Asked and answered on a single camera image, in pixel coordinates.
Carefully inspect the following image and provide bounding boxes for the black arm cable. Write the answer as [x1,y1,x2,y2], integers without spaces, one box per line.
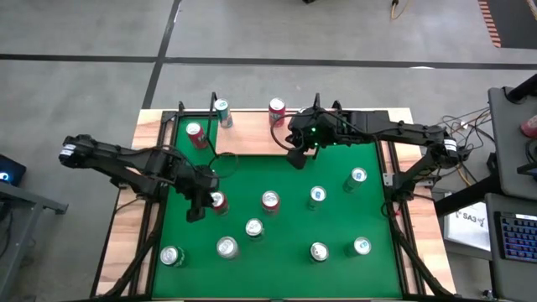
[159,144,240,181]
[270,109,324,152]

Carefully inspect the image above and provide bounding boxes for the black device blue light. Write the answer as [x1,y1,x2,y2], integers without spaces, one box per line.
[0,154,28,188]

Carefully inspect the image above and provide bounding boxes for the white SA3 sign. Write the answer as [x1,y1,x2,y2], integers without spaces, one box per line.
[443,202,493,253]

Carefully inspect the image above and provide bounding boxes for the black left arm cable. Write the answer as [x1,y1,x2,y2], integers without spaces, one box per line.
[159,144,240,181]

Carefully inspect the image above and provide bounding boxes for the yellow extension cord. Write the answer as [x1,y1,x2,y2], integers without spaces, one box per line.
[388,0,411,21]

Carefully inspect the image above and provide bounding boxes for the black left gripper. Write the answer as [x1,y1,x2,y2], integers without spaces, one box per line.
[184,175,219,223]

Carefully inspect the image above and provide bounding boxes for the orange-red Fanta can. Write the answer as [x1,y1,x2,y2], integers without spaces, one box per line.
[260,190,281,215]

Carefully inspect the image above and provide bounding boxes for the black backlit keyboard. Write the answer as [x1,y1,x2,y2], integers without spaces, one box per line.
[493,211,537,264]

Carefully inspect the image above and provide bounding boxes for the black floor mat orange stripes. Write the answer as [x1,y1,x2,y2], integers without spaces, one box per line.
[477,0,537,50]

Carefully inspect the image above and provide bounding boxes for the black stand pole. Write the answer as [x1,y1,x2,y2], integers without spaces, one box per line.
[505,73,537,105]

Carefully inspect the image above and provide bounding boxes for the thin yellow cable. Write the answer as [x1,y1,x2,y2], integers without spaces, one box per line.
[419,129,473,188]

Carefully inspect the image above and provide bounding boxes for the wooden shelf board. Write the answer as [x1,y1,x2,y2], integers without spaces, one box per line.
[216,111,316,156]

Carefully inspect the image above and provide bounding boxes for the dark red soda can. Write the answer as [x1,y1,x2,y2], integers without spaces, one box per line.
[185,121,210,150]

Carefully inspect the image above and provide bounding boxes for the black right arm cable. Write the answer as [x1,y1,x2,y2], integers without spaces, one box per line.
[270,109,324,152]

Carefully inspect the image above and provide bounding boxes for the green can right middle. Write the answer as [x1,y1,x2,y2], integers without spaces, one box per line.
[306,185,328,211]

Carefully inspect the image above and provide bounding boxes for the grey side table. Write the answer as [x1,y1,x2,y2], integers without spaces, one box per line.
[0,180,70,302]

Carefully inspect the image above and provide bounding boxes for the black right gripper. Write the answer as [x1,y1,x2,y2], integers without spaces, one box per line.
[284,115,322,171]

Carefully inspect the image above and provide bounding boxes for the green Sprite can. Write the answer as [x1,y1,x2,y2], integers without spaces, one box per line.
[245,217,266,242]
[159,245,187,268]
[309,242,331,264]

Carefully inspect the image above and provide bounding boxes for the red can with black label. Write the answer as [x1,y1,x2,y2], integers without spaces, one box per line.
[209,190,231,216]

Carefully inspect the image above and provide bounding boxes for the black desk support beam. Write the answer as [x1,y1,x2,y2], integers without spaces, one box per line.
[434,174,498,217]

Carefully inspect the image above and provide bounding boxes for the green can bottom right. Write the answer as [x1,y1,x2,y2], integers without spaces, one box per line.
[344,236,373,258]

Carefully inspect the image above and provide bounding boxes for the pink drink can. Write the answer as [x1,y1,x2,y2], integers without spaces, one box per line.
[519,115,537,139]

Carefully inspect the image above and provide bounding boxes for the silver and red soda can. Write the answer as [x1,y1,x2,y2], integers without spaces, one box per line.
[216,236,241,261]

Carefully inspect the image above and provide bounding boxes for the green table mat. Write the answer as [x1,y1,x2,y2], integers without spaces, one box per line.
[151,115,403,299]

